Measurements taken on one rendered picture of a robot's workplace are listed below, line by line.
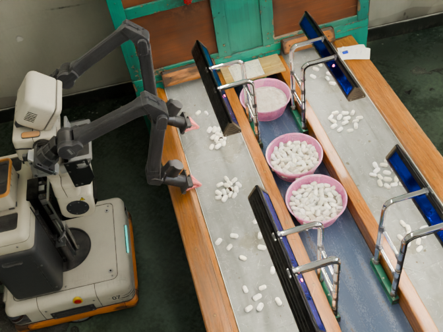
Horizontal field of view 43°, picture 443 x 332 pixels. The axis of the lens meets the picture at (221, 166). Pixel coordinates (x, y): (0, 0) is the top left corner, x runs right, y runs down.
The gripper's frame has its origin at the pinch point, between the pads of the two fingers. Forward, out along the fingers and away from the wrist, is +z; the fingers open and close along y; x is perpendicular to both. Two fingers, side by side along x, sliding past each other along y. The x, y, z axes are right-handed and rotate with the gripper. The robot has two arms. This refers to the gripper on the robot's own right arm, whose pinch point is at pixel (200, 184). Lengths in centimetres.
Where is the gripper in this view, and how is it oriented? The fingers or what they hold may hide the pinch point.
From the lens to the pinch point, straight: 257.8
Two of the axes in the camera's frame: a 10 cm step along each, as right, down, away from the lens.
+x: -5.1, 6.7, 5.4
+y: -2.6, -7.1, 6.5
